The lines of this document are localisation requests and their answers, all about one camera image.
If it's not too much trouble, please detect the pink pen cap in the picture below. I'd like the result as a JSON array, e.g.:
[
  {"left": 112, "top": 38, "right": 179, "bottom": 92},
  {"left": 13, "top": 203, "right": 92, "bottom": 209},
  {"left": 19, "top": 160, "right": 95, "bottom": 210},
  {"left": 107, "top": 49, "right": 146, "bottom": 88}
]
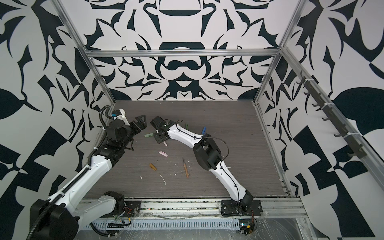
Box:
[{"left": 159, "top": 151, "right": 168, "bottom": 157}]

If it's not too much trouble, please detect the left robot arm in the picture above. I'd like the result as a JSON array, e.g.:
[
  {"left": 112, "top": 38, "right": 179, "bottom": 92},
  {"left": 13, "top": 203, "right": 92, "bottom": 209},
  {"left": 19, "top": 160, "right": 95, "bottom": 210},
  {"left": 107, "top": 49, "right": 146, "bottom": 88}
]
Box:
[{"left": 27, "top": 106, "right": 147, "bottom": 240}]

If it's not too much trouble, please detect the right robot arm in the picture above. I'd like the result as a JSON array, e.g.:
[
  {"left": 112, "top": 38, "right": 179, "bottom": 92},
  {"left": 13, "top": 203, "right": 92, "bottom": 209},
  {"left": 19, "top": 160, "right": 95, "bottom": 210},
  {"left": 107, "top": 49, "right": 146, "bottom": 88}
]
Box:
[{"left": 151, "top": 116, "right": 254, "bottom": 215}]

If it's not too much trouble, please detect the orange pen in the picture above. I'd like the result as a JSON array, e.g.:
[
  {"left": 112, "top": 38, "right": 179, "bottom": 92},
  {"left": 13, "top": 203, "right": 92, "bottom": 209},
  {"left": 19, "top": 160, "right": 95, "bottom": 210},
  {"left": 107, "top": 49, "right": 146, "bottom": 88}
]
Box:
[{"left": 182, "top": 157, "right": 190, "bottom": 178}]

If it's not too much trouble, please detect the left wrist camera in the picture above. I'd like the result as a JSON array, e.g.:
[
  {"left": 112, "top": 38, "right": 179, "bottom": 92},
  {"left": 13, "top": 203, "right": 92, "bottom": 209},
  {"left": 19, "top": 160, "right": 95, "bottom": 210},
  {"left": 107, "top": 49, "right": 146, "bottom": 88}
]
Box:
[{"left": 111, "top": 109, "right": 130, "bottom": 126}]

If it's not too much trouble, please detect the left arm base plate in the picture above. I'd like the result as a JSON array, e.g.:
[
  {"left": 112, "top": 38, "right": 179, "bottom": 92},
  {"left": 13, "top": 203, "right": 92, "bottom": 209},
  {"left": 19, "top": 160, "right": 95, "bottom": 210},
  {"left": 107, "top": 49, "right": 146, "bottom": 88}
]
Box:
[{"left": 102, "top": 200, "right": 142, "bottom": 218}]

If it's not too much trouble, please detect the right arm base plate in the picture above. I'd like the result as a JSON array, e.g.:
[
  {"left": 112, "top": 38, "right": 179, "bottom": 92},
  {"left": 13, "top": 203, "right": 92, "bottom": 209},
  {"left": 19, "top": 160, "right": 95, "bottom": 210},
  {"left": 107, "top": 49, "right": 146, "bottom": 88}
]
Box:
[{"left": 220, "top": 200, "right": 263, "bottom": 217}]

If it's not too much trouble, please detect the white cable duct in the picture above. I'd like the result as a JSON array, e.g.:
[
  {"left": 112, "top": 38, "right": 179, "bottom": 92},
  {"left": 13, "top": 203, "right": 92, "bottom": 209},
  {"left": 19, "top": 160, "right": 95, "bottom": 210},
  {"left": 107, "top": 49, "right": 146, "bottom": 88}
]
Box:
[{"left": 94, "top": 219, "right": 240, "bottom": 231}]

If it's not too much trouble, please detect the aluminium front rail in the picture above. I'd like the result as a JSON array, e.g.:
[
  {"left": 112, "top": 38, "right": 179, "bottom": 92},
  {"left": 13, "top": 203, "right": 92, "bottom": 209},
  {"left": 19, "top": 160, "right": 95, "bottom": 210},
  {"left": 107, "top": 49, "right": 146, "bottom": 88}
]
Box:
[{"left": 125, "top": 198, "right": 309, "bottom": 220}]

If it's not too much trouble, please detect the wall hook rack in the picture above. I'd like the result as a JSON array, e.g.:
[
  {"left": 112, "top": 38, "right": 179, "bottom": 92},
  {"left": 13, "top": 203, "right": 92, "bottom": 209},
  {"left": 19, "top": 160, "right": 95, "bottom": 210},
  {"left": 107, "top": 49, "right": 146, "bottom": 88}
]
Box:
[{"left": 298, "top": 75, "right": 368, "bottom": 159}]

